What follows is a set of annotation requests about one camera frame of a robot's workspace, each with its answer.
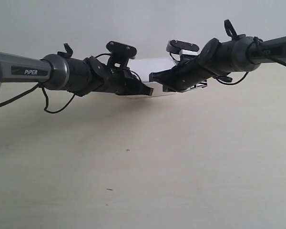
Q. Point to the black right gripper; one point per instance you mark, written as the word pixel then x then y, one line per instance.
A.
pixel 181 77

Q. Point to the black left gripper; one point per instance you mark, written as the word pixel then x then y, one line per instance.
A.
pixel 115 77

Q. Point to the white lidded plastic container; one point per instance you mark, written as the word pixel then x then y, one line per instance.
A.
pixel 143 67

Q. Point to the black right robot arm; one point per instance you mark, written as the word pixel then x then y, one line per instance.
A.
pixel 219 59

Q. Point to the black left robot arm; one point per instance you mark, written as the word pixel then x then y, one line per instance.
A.
pixel 59 72

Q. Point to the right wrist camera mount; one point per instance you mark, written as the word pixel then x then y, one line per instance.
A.
pixel 180 51

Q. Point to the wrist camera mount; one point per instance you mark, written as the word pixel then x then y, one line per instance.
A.
pixel 120 54
pixel 180 51

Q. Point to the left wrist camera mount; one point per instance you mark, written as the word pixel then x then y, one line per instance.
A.
pixel 120 54

